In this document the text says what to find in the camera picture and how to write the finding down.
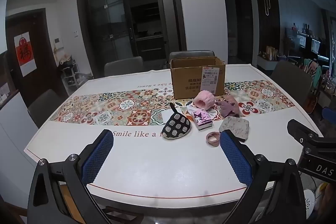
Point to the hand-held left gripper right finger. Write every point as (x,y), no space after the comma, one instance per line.
(235,158)

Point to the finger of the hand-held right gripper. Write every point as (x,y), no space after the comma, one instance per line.
(299,132)

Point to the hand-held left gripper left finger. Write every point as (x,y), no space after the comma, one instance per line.
(97,158)

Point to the grey floral fabric pouch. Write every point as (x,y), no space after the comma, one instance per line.
(236,127)

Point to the purple plush toy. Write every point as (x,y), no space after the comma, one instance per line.
(229,107)

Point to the pink cartoon tissue pack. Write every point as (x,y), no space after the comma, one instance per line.
(201,119)

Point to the pink fluffy headband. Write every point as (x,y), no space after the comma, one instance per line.
(203,100)

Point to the black patterned oven mitt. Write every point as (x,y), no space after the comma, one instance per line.
(176,127)

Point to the brown cardboard box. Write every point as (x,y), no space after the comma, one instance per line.
(186,82)

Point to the grey dining chair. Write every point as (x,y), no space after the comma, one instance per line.
(46,108)
(291,82)
(191,54)
(123,66)

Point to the colourful clothes pile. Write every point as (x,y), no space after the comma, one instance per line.
(313,71)

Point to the tile patterned tablecloth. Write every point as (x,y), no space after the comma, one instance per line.
(162,161)

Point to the white sideboard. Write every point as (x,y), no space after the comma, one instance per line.
(266,62)

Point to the computer monitor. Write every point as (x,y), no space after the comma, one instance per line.
(315,47)

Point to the cluttered storage rack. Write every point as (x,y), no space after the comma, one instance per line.
(72,74)

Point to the brown wooden door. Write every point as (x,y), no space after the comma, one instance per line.
(44,61)

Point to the dark interior door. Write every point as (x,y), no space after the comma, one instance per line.
(244,24)

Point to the dark glass sliding door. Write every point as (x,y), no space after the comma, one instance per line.
(110,16)

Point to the grey refrigerator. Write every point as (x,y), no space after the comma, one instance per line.
(164,16)

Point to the white wall intercom panel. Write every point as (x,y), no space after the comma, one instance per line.
(58,42)

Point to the red and white wall hanging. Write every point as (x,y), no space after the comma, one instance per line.
(25,54)

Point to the gold clip wall ornament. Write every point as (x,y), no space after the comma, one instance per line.
(266,3)

